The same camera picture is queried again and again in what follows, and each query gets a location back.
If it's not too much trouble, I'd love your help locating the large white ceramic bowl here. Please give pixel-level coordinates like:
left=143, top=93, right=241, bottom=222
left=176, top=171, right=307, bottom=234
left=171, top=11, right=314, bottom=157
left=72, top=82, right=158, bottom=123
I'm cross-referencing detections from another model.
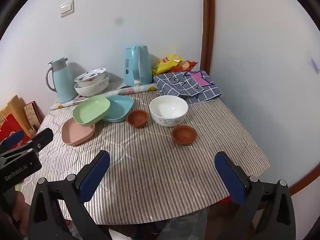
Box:
left=74, top=74, right=110, bottom=97

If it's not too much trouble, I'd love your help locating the blue patterned ceramic bowl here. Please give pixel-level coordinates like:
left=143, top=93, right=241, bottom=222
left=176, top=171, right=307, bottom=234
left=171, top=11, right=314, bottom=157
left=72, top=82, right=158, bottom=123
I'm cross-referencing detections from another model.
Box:
left=74, top=68, right=107, bottom=88

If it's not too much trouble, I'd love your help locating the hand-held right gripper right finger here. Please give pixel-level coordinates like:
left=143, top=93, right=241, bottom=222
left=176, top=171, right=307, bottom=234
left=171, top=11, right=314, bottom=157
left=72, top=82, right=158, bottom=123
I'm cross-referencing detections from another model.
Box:
left=214, top=151, right=297, bottom=240

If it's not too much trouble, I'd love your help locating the yellow chip bag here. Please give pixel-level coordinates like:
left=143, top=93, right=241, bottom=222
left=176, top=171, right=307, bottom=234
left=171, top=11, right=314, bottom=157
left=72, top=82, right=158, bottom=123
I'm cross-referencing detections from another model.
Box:
left=153, top=54, right=184, bottom=77

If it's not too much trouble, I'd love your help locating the striped quilted tablecloth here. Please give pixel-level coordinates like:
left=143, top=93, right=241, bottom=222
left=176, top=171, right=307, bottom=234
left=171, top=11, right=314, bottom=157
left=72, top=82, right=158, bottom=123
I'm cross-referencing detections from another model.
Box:
left=20, top=90, right=271, bottom=225

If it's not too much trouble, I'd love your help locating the red chip bag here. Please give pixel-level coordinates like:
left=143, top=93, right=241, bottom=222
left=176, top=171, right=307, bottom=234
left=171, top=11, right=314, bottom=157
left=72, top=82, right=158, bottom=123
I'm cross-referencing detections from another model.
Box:
left=172, top=60, right=198, bottom=73

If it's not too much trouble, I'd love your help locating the brown paper bag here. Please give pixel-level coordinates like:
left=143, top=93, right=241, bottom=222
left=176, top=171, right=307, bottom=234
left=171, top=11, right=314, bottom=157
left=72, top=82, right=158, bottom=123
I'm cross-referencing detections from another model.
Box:
left=0, top=95, right=28, bottom=130

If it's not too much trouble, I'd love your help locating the pink plastic plate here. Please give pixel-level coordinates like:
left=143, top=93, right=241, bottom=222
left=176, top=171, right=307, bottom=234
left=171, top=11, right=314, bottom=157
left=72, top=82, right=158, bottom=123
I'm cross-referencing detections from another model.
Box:
left=61, top=117, right=96, bottom=147

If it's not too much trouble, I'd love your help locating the brown wooden baseboard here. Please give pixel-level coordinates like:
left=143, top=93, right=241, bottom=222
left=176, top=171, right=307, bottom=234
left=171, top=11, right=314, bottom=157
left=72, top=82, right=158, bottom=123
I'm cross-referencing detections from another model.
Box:
left=290, top=165, right=320, bottom=197

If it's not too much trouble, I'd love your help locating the light blue thermos jug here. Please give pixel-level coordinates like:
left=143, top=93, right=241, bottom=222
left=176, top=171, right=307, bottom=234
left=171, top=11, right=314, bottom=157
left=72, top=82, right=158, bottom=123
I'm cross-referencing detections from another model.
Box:
left=46, top=57, right=78, bottom=103

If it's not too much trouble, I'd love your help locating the grey checkered cloth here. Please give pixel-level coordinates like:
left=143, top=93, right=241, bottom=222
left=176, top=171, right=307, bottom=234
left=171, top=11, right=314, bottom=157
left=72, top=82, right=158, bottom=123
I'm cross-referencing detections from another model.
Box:
left=153, top=70, right=222, bottom=105

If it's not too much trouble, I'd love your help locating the red paper bag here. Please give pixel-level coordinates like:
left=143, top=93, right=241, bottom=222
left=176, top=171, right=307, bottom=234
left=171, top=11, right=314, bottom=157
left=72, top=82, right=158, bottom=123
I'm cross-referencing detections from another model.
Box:
left=0, top=114, right=32, bottom=145

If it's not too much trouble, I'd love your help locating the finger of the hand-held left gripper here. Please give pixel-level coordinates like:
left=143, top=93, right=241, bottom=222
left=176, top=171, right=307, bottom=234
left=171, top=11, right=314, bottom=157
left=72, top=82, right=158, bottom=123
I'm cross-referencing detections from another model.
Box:
left=24, top=128, right=54, bottom=155
left=0, top=130, right=25, bottom=151

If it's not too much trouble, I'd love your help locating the small brown bowl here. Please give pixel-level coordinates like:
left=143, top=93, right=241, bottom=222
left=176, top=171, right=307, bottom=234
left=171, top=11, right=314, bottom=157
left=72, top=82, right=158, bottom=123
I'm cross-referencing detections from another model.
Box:
left=171, top=125, right=197, bottom=146
left=126, top=109, right=149, bottom=129

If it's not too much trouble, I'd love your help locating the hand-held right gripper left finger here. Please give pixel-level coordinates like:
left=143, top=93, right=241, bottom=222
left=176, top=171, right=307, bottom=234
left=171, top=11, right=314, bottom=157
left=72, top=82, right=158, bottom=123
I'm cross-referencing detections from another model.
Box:
left=28, top=150, right=111, bottom=240

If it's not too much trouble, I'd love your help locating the green plastic plate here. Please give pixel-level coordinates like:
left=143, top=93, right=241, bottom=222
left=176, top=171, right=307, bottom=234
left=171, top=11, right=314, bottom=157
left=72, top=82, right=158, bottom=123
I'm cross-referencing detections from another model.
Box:
left=72, top=95, right=111, bottom=127

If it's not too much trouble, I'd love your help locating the blue plastic plate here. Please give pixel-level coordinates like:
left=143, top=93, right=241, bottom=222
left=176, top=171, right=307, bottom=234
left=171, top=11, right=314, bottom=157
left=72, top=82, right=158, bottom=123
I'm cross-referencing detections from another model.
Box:
left=101, top=95, right=134, bottom=123

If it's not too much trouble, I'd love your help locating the white bowl with grey pattern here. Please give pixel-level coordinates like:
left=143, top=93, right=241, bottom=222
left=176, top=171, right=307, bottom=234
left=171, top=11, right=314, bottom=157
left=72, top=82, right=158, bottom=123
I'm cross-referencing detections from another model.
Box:
left=149, top=95, right=188, bottom=127

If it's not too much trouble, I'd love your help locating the white light switch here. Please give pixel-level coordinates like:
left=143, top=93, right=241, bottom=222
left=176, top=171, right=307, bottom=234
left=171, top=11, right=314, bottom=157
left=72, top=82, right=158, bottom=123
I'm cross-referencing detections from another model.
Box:
left=59, top=0, right=75, bottom=18

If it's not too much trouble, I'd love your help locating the brown patterned box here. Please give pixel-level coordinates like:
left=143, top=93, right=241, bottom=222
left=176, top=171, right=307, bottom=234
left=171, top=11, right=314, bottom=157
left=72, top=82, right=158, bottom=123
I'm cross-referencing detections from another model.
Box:
left=24, top=101, right=42, bottom=132

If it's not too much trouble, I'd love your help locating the light blue electric kettle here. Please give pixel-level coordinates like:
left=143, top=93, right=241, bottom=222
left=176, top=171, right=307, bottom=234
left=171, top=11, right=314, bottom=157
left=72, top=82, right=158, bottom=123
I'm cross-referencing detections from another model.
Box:
left=124, top=45, right=153, bottom=87

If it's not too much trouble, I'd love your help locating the brown wooden door frame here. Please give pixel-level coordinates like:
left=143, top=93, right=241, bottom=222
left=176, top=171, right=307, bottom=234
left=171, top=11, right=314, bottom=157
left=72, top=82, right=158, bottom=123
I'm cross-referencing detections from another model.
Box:
left=200, top=0, right=215, bottom=73

